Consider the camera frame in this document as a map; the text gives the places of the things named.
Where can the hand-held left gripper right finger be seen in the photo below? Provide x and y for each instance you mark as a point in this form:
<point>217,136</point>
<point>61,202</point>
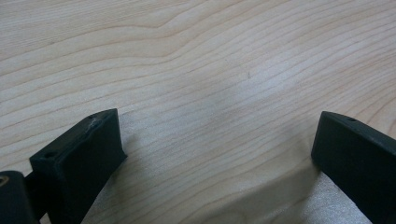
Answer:
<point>358,158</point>

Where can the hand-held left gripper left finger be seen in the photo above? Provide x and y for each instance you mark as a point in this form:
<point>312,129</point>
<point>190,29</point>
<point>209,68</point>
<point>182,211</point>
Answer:
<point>81,161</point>

